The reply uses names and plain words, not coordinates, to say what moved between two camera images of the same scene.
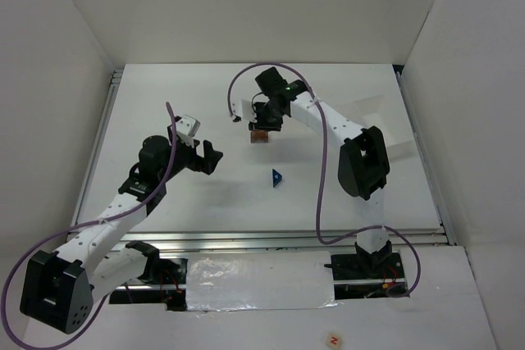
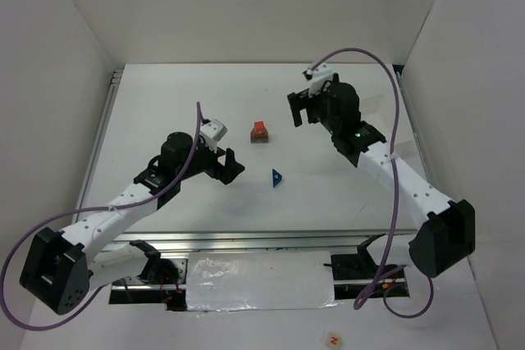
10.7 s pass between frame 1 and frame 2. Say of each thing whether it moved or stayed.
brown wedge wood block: stayed
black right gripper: moved
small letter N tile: stayed
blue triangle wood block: stayed
